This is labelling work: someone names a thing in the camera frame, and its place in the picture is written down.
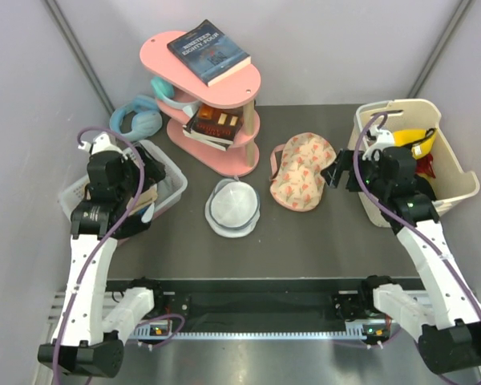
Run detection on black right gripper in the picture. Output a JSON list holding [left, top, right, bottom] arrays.
[[321, 148, 390, 199]]

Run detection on yellow black bra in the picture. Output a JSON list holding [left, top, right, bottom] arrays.
[[393, 128, 438, 160]]

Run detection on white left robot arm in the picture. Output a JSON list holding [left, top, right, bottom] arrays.
[[37, 144, 166, 378]]

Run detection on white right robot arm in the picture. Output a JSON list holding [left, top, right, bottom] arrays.
[[321, 147, 481, 382]]

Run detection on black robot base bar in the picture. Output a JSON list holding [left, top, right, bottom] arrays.
[[106, 275, 423, 333]]

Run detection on cream plastic laundry basket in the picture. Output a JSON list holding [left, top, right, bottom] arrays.
[[348, 99, 480, 216]]

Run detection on white perforated plastic basket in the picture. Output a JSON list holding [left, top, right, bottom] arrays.
[[57, 139, 188, 244]]

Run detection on beige folded garment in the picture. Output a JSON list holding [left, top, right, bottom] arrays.
[[130, 186, 158, 216]]

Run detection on blue headphones on floor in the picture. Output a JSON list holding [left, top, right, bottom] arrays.
[[109, 95, 163, 142]]

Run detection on dark red paperback book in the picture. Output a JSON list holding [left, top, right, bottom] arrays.
[[183, 103, 244, 145]]

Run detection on teal headphones on shelf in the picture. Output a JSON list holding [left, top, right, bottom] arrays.
[[151, 76, 201, 118]]

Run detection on pink three-tier shelf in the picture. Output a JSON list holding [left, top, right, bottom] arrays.
[[139, 31, 261, 176]]

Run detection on black garment in basket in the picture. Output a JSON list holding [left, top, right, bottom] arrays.
[[414, 174, 437, 201]]

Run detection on blue Nineteen Eighty-Four book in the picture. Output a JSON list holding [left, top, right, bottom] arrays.
[[167, 19, 252, 87]]

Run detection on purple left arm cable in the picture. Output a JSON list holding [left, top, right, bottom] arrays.
[[50, 127, 147, 385]]

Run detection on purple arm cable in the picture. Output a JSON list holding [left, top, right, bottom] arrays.
[[50, 127, 147, 385], [352, 111, 481, 385]]

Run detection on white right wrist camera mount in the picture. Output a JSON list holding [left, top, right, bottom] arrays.
[[362, 124, 395, 160]]

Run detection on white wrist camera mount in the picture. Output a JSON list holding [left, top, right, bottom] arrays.
[[362, 124, 395, 160], [78, 132, 123, 156]]

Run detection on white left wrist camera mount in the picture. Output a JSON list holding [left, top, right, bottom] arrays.
[[78, 132, 123, 156]]

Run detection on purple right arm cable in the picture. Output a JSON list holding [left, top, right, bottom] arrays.
[[352, 111, 481, 385]]

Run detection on red strappy garment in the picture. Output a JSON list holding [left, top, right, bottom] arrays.
[[415, 153, 436, 179]]

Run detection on grey slotted cable duct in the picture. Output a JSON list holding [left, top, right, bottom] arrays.
[[128, 322, 390, 342]]

